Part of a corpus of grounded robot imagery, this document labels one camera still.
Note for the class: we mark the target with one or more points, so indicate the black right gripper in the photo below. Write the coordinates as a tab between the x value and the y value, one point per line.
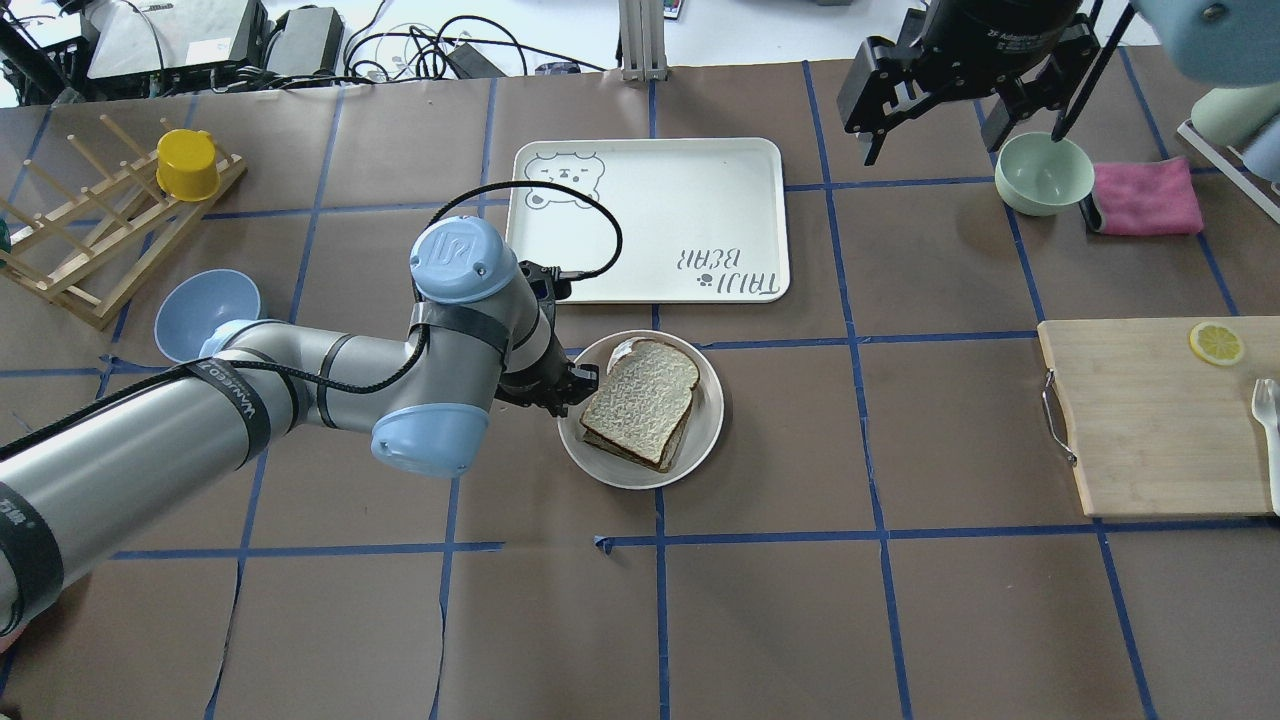
985	40

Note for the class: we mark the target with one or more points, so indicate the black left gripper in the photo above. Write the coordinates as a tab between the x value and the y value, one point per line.
531	379

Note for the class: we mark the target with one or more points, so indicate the bread slice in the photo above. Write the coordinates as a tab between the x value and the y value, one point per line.
653	445
655	382

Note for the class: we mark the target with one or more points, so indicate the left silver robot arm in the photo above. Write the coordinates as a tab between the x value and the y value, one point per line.
482	331

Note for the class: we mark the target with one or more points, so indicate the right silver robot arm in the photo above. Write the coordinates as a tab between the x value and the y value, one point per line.
1221	43

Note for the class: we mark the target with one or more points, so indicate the bread slice on plate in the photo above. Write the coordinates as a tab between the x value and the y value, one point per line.
653	445

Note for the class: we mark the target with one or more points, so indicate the fried egg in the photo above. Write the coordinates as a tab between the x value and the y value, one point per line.
619	351

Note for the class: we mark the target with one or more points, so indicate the light green bowl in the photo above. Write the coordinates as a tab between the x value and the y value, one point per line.
1040	177

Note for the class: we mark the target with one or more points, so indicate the cream bear tray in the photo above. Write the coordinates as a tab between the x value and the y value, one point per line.
664	220

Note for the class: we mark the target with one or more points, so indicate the pink cloth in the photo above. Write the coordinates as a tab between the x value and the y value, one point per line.
1142	199

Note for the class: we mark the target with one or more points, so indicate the green cup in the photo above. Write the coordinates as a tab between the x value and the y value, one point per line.
1229	116

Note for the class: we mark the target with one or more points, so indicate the blue cup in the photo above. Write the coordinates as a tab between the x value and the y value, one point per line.
1262	156

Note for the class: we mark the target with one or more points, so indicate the lemon half slice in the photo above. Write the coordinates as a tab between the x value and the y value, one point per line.
1216	344

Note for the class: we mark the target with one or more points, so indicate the blue bowl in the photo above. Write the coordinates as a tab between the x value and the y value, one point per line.
192	312

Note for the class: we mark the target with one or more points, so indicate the wooden cutting board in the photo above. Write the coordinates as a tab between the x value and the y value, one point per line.
1151	430

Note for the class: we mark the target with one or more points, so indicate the black power brick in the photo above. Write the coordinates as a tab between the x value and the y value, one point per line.
305	42

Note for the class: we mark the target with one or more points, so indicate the yellow mug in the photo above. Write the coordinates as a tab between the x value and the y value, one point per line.
187	165

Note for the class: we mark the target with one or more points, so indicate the white plastic knife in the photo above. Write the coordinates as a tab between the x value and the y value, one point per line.
1265	412

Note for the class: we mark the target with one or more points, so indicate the wooden mug rack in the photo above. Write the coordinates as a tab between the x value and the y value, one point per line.
91	254

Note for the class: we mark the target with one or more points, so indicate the black computer box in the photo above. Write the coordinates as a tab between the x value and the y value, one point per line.
143	38

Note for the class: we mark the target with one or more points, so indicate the white wire cup rack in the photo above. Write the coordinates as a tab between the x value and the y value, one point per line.
1230	165

